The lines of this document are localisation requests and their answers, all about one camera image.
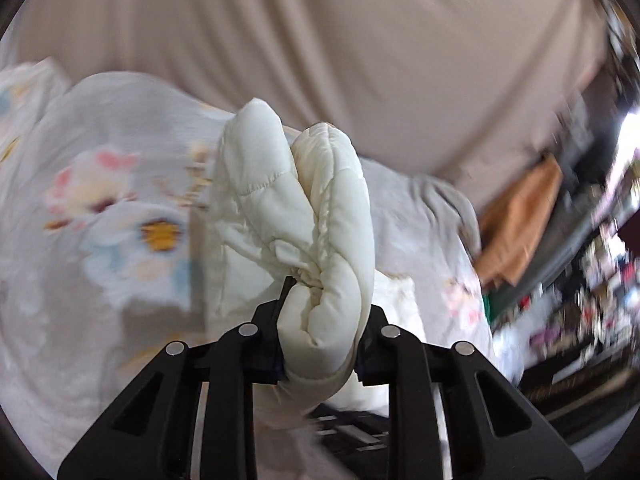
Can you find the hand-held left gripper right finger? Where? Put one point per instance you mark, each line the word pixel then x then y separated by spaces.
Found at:
pixel 375 332

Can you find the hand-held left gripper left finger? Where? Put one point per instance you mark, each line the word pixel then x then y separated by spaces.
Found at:
pixel 265 330

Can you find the white quilted jacket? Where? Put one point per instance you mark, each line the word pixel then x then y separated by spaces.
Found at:
pixel 280 200

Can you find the green cloth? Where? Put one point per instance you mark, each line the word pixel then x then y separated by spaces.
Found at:
pixel 487 310

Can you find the grey fleece blanket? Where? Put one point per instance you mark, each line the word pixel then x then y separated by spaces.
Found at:
pixel 450 210

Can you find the orange hanging garment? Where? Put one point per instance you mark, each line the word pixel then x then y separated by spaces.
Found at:
pixel 520 215

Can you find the floral bed blanket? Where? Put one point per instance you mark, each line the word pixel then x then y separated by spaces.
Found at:
pixel 100 210

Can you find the cluttered shelf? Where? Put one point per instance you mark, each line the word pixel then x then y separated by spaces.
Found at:
pixel 590 285

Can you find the beige backdrop curtain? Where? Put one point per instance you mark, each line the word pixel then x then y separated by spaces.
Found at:
pixel 350 35

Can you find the white floral pillow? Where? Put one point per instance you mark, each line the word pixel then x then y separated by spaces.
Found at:
pixel 30 90

